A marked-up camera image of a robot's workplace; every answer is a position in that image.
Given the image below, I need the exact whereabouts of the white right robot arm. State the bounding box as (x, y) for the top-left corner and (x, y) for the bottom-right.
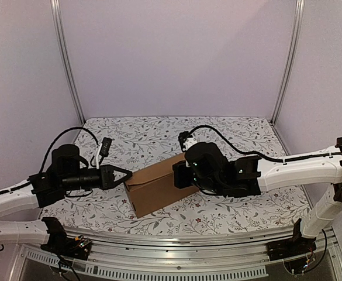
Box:
(172, 137), (342, 255)

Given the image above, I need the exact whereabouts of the left aluminium corner post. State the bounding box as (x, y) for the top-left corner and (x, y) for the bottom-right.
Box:
(50, 0), (86, 124)

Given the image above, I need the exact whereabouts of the aluminium front rail frame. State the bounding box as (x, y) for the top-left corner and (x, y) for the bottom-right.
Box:
(9, 227), (342, 280)

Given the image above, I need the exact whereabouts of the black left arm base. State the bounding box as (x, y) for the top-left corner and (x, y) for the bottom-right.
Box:
(40, 217), (92, 261)

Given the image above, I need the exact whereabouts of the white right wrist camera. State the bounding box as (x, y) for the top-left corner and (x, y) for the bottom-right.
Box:
(178, 131), (198, 152)

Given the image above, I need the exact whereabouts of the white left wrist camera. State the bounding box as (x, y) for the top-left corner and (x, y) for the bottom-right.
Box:
(95, 137), (112, 169)

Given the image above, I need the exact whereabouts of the aluminium corner post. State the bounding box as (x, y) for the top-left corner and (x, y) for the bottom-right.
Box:
(270, 0), (305, 126)
(50, 0), (86, 124)

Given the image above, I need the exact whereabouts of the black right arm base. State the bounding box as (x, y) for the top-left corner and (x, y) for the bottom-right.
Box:
(265, 218), (316, 275)

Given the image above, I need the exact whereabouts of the floral patterned table mat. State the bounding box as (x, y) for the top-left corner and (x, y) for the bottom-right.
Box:
(41, 116), (310, 236)

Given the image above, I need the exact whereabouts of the brown cardboard paper box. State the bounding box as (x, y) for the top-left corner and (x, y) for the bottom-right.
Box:
(125, 154), (199, 218)

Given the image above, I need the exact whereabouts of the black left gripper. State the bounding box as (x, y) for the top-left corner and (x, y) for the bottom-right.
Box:
(62, 166), (133, 192)

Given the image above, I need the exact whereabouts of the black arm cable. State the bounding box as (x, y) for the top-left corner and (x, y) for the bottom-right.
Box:
(0, 127), (100, 200)
(189, 125), (342, 163)

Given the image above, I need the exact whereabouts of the right aluminium corner post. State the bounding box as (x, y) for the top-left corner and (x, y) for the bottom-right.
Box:
(270, 0), (305, 126)

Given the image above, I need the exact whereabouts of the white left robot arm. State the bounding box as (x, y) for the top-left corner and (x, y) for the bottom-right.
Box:
(0, 144), (133, 254)

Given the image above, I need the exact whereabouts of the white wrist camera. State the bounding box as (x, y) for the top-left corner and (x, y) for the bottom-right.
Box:
(95, 137), (112, 169)
(178, 131), (198, 152)

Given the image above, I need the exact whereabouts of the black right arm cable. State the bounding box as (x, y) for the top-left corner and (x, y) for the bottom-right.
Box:
(189, 125), (342, 163)

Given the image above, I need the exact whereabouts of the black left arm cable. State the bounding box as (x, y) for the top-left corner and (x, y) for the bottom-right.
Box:
(0, 127), (100, 200)

